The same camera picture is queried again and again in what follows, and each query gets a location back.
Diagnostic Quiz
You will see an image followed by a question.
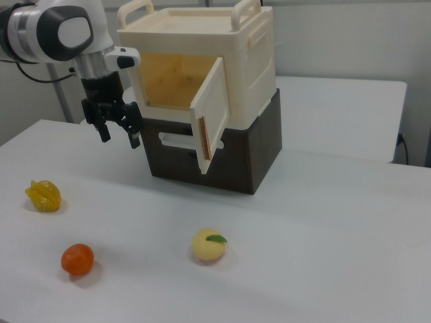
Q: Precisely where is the dark brown storage box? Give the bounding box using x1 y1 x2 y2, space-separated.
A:
139 87 283 196

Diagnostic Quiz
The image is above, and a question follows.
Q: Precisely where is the yellow toy peach with leaf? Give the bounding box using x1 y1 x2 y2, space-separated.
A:
191 227 228 262

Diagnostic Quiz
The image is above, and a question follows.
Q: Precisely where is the grey metal pole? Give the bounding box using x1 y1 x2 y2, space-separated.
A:
46 63 74 124

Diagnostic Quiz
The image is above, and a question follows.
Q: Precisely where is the cream plastic cabinet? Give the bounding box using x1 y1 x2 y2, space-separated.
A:
116 0 277 124

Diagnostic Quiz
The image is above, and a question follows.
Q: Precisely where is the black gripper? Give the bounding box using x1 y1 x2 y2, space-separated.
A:
81 71 143 149

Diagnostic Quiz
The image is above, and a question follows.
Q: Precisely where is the orange toy tangerine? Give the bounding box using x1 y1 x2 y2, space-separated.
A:
61 243 95 277

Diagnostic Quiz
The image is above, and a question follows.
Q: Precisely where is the cream cabinet door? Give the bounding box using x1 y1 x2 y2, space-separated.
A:
189 56 232 175

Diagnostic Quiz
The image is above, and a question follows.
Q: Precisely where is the black power cable with plug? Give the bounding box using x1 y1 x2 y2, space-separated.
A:
397 133 410 166

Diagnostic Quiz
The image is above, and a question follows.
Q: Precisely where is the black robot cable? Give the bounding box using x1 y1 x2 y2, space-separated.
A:
15 62 75 84

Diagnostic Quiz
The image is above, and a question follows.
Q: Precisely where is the yellow toy starfruit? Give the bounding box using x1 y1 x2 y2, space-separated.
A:
24 180 63 213

